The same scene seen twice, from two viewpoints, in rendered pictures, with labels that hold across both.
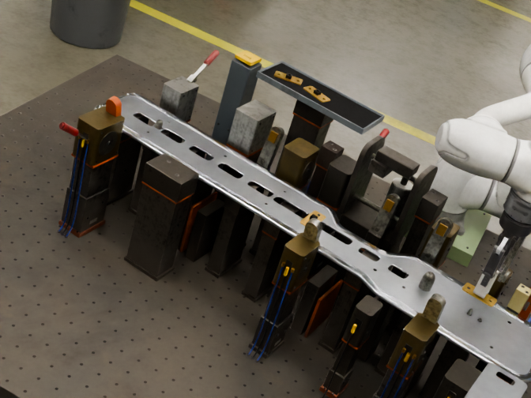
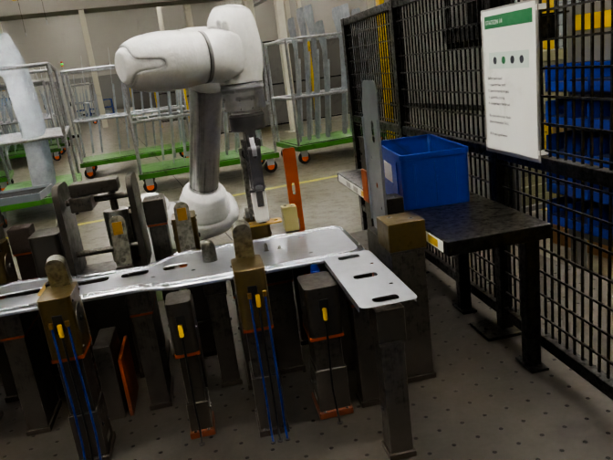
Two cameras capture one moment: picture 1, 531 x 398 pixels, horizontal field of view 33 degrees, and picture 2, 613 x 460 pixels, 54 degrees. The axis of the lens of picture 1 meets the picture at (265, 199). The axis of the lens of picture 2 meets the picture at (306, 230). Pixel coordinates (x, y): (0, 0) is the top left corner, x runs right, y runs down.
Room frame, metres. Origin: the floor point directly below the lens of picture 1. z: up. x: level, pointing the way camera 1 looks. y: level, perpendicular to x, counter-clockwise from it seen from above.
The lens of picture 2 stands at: (0.68, 0.04, 1.39)
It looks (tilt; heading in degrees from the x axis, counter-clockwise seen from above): 15 degrees down; 328
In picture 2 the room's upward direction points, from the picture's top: 7 degrees counter-clockwise
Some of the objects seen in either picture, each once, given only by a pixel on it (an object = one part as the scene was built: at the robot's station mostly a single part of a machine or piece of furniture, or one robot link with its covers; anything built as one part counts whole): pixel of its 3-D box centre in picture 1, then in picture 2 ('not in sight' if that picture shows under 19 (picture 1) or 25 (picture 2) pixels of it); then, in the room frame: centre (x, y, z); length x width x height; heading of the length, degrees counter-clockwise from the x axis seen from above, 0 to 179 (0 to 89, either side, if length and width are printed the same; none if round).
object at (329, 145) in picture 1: (312, 203); (39, 303); (2.24, -0.13, 0.90); 0.05 x 0.05 x 0.40; 66
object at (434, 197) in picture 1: (408, 257); (169, 277); (2.11, -0.43, 0.91); 0.07 x 0.05 x 0.42; 156
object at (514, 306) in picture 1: (495, 341); (297, 276); (1.90, -0.69, 0.88); 0.04 x 0.04 x 0.37; 66
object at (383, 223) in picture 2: not in sight; (406, 297); (1.59, -0.76, 0.88); 0.08 x 0.08 x 0.36; 66
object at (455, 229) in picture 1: (423, 278); (195, 283); (2.07, -0.48, 0.88); 0.11 x 0.07 x 0.37; 156
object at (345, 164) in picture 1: (328, 217); (66, 303); (2.21, -0.19, 0.89); 0.12 x 0.07 x 0.38; 156
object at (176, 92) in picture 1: (171, 134); not in sight; (2.40, 0.33, 0.88); 0.12 x 0.07 x 0.36; 156
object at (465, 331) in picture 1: (304, 218); (40, 292); (2.00, -0.11, 1.00); 1.38 x 0.22 x 0.02; 66
